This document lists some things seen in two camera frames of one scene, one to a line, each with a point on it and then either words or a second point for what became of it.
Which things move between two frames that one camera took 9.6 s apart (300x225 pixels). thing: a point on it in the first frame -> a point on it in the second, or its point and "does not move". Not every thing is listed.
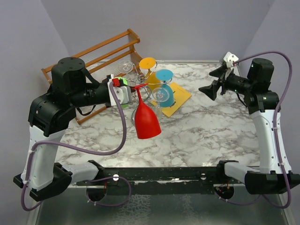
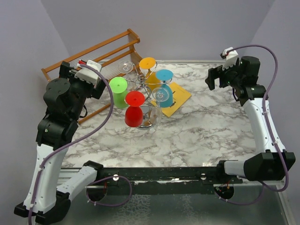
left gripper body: x=121 y=81 -> x=80 y=86
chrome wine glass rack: x=142 y=93 -> x=142 y=80
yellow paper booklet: x=181 y=96 does not move
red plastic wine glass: x=147 y=123 -> x=133 y=114
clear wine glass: x=159 y=94 does not move
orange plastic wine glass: x=151 y=79 does not move
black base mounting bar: x=176 y=180 does not move
